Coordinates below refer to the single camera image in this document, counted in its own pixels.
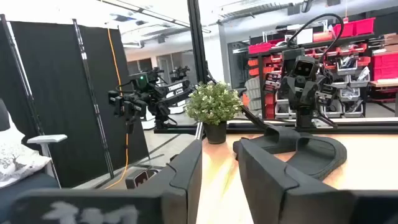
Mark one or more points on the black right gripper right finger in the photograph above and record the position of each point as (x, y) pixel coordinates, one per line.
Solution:
(264, 193)

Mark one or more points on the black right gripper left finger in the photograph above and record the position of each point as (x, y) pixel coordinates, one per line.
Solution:
(186, 186)

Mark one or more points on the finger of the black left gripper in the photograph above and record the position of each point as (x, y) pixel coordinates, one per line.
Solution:
(326, 95)
(275, 82)

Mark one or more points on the black slide sandal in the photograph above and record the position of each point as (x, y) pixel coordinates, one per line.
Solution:
(314, 158)

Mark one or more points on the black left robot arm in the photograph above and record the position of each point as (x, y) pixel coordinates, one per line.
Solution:
(304, 119)

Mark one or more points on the storage rack with red bins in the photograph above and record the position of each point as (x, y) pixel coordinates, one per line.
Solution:
(351, 68)

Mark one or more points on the black power box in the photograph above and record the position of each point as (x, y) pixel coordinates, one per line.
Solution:
(136, 179)

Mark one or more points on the desk with gray legs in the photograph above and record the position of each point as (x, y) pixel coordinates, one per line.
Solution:
(384, 83)

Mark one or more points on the small green potted plant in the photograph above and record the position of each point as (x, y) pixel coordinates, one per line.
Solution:
(213, 102)

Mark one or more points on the white chair armrest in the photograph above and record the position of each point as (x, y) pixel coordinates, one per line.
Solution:
(46, 138)

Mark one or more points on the black partition screen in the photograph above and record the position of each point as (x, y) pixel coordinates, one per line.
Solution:
(62, 93)

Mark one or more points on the dark blue seat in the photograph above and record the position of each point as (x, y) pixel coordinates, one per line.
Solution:
(31, 183)

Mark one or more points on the white printed cushion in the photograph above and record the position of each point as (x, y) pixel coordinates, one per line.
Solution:
(18, 158)

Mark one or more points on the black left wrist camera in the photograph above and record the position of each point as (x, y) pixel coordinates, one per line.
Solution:
(304, 68)

